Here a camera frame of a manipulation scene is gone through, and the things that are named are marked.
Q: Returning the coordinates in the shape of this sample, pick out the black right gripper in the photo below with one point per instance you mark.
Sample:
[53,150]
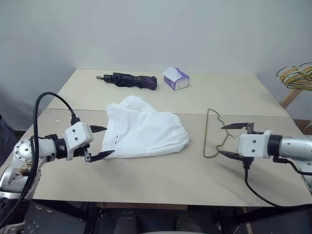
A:
[248,159]

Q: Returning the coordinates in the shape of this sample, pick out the folded black umbrella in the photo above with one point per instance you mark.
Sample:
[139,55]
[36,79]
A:
[134,81]

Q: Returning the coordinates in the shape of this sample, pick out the white cloth garment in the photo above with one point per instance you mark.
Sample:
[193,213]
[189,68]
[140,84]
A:
[146,129]

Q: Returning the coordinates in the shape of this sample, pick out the dark rounded shape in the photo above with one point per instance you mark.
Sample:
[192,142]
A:
[126,224]
[189,225]

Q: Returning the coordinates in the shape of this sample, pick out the dark blue fabric object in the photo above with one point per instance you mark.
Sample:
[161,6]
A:
[6,136]

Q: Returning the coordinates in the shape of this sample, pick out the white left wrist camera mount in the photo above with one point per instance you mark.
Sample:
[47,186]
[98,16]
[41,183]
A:
[78,136]

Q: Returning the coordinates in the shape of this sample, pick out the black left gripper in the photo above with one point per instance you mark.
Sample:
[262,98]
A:
[79,152]

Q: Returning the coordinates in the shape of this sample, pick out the rack of hangers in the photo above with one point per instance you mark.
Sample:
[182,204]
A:
[292,85]

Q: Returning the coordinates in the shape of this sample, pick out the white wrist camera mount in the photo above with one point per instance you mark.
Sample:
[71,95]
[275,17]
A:
[78,136]
[253,145]

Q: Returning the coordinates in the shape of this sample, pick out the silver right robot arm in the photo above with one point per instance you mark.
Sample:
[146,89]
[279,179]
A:
[292,146]

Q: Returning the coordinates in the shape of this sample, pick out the purple white tissue box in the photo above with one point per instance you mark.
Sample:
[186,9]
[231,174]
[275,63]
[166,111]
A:
[179,81]

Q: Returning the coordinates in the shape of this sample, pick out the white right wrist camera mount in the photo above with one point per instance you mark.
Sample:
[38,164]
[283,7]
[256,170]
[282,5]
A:
[253,145]

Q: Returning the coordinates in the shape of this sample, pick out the wooden clothes rack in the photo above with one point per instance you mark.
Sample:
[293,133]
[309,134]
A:
[290,97]

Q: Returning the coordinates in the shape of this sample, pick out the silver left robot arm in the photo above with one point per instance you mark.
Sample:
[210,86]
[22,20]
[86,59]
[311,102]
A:
[46,146]

